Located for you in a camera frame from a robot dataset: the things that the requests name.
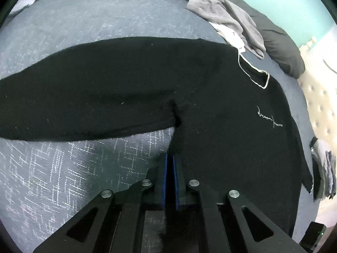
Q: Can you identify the white crumpled cloth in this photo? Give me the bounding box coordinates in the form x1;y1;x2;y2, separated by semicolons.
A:
211;22;246;53

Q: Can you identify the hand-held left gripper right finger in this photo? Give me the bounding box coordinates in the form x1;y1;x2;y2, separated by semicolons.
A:
172;154;307;253

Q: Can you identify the black sweater with white trim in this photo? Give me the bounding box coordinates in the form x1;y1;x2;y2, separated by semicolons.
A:
0;37;314;243

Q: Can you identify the dark grey long pillow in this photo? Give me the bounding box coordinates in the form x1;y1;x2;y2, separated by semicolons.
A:
63;0;306;79

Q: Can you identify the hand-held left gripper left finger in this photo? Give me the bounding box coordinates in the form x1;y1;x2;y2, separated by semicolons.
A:
33;153;169;253

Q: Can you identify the blue patterned bed sheet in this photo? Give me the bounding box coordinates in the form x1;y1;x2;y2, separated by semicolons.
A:
0;0;322;251

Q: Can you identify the grey crumpled garment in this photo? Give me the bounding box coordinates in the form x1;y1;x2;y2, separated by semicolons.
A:
186;0;266;60

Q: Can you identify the stack of clothes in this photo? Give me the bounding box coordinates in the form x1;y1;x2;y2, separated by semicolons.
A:
309;136;337;201

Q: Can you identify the cream tufted headboard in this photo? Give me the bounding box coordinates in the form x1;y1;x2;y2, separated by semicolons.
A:
299;29;337;222

